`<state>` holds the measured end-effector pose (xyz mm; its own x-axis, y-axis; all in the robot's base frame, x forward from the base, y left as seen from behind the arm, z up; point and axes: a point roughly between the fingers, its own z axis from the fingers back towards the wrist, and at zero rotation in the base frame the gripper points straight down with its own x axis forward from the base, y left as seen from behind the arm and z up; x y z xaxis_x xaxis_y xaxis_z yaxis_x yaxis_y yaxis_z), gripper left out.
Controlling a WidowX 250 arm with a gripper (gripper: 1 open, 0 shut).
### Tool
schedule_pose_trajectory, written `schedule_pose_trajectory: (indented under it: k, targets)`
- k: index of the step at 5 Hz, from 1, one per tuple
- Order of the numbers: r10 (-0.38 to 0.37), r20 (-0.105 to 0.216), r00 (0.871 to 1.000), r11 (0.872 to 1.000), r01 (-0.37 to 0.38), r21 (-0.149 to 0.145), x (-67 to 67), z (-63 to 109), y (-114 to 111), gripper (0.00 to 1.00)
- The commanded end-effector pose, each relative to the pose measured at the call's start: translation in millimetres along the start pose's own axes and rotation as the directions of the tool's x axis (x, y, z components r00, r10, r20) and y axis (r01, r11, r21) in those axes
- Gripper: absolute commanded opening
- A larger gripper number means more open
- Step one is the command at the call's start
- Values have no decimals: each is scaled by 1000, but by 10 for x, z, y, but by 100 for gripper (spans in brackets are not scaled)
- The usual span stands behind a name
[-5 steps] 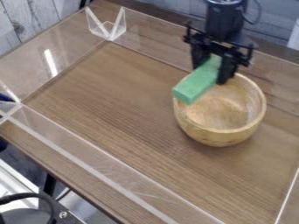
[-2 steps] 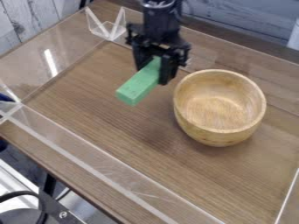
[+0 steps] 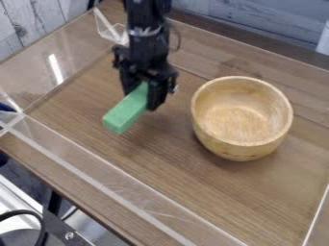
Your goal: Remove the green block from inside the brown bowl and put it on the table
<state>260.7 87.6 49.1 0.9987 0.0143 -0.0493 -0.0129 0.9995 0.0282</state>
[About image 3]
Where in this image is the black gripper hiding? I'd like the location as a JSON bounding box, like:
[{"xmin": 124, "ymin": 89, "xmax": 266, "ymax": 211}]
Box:
[{"xmin": 112, "ymin": 45, "xmax": 179, "ymax": 111}]

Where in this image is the green rectangular block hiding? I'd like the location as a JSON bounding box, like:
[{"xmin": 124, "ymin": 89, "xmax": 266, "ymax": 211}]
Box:
[{"xmin": 103, "ymin": 83, "xmax": 148, "ymax": 134}]

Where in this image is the brown wooden bowl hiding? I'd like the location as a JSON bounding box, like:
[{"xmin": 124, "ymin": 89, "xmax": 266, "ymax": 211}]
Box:
[{"xmin": 190, "ymin": 76, "xmax": 293, "ymax": 161}]

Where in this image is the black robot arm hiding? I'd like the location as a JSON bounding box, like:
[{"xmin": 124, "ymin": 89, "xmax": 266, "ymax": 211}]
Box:
[{"xmin": 113, "ymin": 0, "xmax": 179, "ymax": 111}]

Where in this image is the black table leg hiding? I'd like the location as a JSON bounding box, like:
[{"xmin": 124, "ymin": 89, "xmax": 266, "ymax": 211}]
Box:
[{"xmin": 48, "ymin": 191, "xmax": 63, "ymax": 216}]

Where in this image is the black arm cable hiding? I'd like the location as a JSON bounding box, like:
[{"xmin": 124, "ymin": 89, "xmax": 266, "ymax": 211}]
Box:
[{"xmin": 167, "ymin": 25, "xmax": 182, "ymax": 53}]

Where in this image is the clear acrylic corner bracket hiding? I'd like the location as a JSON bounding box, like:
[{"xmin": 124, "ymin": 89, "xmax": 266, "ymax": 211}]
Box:
[{"xmin": 93, "ymin": 8, "xmax": 128, "ymax": 46}]

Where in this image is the clear acrylic tray wall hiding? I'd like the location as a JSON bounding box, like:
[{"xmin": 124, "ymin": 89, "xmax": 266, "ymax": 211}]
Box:
[{"xmin": 0, "ymin": 91, "xmax": 246, "ymax": 246}]

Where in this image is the black cable loop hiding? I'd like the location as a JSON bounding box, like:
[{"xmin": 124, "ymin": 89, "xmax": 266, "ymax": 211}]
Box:
[{"xmin": 0, "ymin": 209, "xmax": 49, "ymax": 246}]

